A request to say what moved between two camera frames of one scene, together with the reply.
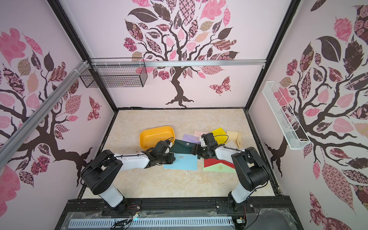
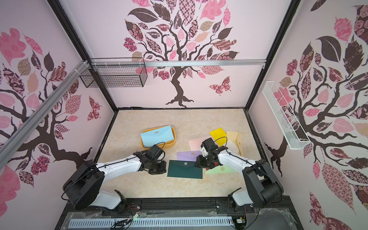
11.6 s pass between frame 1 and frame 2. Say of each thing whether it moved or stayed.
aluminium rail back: stayed
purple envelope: moved
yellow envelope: stayed
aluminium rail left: stayed
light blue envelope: moved
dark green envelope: moved
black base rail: stayed
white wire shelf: stayed
